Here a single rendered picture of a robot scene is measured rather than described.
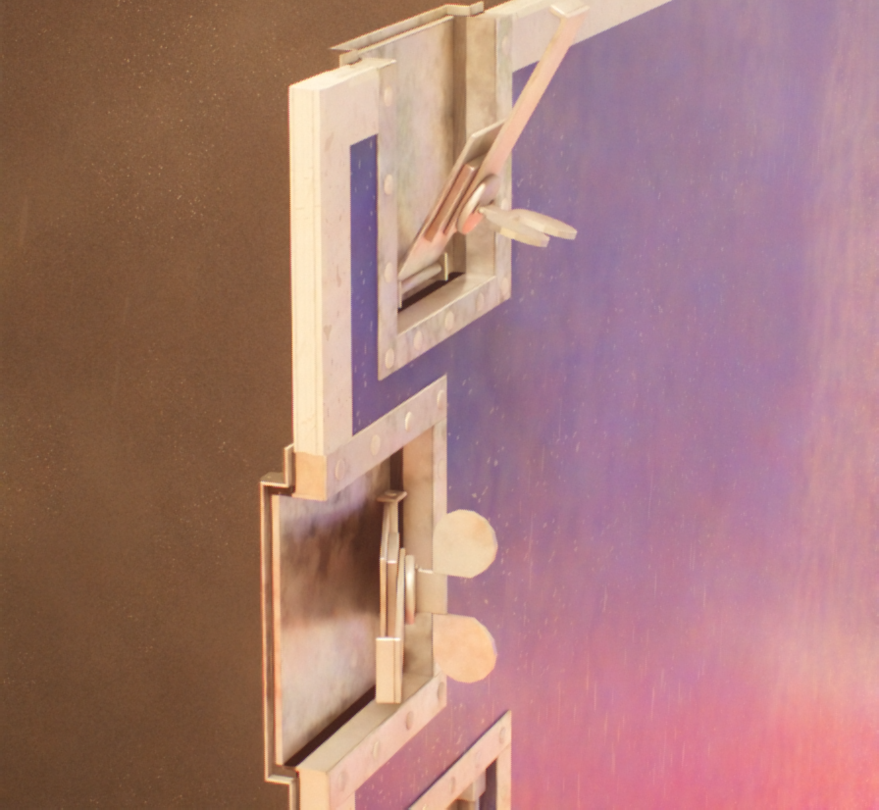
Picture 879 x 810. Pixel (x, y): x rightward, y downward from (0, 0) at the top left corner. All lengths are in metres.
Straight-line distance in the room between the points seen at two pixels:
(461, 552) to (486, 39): 0.19
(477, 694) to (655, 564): 0.22
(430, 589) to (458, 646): 0.02
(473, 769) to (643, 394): 0.23
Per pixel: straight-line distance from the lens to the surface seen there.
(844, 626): 1.74
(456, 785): 1.15
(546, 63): 1.05
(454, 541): 1.05
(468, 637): 1.06
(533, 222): 1.08
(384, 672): 0.99
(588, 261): 1.23
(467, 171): 1.06
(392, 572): 1.04
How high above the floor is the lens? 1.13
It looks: 15 degrees down
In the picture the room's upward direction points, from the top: straight up
